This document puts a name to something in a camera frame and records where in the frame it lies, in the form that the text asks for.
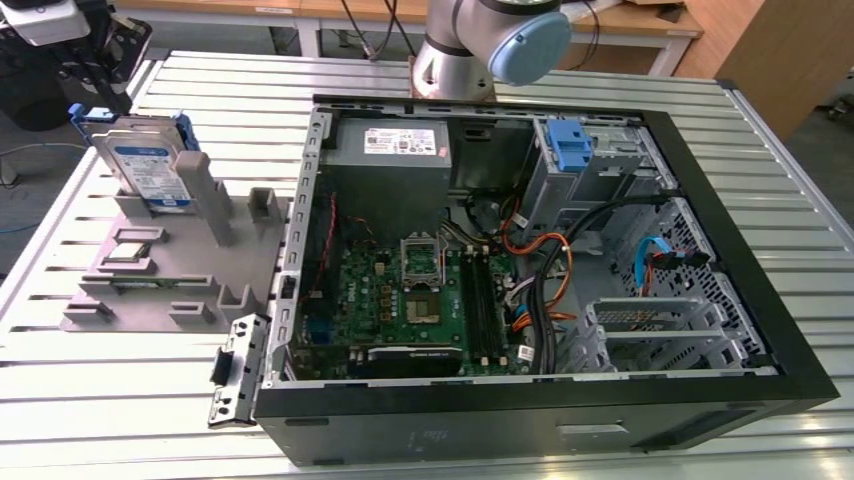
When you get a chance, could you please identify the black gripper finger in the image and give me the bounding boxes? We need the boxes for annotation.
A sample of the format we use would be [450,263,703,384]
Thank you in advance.
[56,44,132,115]
[99,19,154,114]

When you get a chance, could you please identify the hard disk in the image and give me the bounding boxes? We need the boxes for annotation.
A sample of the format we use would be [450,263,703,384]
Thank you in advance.
[68,102,196,216]

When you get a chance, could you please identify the blue data wire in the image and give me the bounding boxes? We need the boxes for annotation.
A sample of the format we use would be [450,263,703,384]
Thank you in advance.
[510,287,535,331]
[637,237,689,299]

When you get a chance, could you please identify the metal disk bay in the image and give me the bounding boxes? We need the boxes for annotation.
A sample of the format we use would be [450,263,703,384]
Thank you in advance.
[577,294,753,374]

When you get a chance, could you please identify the silver CPU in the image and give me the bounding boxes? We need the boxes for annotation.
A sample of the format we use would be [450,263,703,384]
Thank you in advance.
[106,243,154,262]

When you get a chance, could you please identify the grey parts rack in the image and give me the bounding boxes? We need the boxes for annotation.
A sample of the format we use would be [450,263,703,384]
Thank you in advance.
[62,152,295,334]

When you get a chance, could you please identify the green RAM stick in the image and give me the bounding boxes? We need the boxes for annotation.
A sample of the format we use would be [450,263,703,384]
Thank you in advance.
[110,278,183,291]

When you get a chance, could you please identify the grey power supply unit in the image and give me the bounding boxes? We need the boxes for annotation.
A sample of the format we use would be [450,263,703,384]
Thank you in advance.
[318,117,457,246]

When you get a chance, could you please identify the green motherboard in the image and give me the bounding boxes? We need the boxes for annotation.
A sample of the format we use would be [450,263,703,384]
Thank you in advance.
[296,239,535,379]

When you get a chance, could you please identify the metal socket cover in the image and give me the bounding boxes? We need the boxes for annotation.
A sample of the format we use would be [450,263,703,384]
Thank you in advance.
[398,233,447,292]

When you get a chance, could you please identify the CPU socket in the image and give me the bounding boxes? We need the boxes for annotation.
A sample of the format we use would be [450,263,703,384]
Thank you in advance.
[403,287,447,326]

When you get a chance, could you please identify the blue plastic drive latch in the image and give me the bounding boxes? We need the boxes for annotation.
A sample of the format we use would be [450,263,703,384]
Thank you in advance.
[546,119,594,171]

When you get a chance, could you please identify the black RAM slot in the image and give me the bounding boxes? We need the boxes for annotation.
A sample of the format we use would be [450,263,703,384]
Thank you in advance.
[477,249,513,364]
[461,249,495,366]

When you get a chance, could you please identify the black graphics card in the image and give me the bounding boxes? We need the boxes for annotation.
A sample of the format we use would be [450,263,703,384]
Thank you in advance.
[350,344,463,379]

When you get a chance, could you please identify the metal optical drive cage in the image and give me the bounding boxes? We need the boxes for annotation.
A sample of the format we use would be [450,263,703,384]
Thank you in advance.
[530,117,675,241]

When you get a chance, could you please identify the wooden desk with white legs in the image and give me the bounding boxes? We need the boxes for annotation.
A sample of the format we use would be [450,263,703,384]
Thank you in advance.
[566,0,706,76]

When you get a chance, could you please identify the black open PC case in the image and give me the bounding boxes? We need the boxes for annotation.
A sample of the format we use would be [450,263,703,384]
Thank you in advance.
[252,92,841,469]

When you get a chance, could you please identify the wooden cabinet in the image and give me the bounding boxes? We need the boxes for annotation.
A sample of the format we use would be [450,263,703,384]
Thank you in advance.
[717,0,854,141]

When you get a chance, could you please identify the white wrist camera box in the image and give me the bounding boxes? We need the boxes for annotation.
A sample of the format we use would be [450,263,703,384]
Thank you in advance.
[0,0,92,47]

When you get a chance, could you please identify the long white frame desk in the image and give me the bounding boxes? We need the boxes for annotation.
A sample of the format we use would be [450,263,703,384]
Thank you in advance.
[90,0,428,59]

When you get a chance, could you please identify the thin red black wire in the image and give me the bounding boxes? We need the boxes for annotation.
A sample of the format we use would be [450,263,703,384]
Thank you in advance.
[310,192,375,301]

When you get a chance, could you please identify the grey card retention bracket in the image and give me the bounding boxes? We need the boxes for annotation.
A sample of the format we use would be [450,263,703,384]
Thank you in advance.
[207,312,272,430]

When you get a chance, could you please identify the orange wire bundle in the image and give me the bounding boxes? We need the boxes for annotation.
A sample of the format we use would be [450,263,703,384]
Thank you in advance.
[503,232,579,326]

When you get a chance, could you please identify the thick black cable bundle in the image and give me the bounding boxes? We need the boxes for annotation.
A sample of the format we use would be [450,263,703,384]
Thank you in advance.
[533,194,669,374]

